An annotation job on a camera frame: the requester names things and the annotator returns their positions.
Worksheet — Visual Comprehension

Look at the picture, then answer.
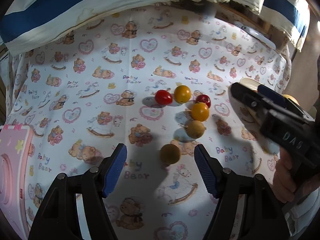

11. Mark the white plastic handle device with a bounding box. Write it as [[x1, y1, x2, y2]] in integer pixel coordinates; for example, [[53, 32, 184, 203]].
[[241, 25, 276, 50]]

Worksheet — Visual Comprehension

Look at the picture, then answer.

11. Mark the yellow cherry tomato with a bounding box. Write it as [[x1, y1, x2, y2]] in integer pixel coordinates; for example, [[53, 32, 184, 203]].
[[174, 85, 191, 104], [191, 102, 209, 122]]

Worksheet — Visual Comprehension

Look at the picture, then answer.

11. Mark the person's right hand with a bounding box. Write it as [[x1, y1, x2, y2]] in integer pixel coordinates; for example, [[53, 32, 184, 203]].
[[272, 146, 320, 203]]

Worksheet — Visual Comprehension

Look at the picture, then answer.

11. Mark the cream ceramic plate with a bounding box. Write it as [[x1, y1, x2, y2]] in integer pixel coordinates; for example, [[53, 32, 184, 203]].
[[239, 77, 261, 92]]

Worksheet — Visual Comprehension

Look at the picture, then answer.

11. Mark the red cherry tomato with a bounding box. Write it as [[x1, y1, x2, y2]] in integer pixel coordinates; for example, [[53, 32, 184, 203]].
[[155, 89, 173, 105]]

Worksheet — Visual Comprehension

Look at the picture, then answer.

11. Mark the striped Paris fabric curtain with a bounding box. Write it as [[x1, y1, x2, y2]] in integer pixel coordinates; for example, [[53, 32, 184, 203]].
[[0, 0, 311, 57]]

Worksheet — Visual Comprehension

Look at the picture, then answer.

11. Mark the pink toy box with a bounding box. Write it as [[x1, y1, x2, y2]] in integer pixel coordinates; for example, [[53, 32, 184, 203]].
[[0, 124, 33, 239]]

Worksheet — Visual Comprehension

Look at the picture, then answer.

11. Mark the large yellow pomelo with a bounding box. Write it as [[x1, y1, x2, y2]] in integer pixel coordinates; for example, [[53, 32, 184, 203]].
[[283, 94, 299, 105]]

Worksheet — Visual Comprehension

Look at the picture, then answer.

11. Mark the baby bear print cloth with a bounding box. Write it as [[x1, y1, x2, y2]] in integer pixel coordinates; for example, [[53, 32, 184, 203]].
[[1, 6, 291, 239]]

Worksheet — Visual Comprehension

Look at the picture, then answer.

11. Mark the brown longan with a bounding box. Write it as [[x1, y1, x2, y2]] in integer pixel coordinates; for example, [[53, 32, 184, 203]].
[[160, 144, 181, 165], [185, 120, 206, 139]]

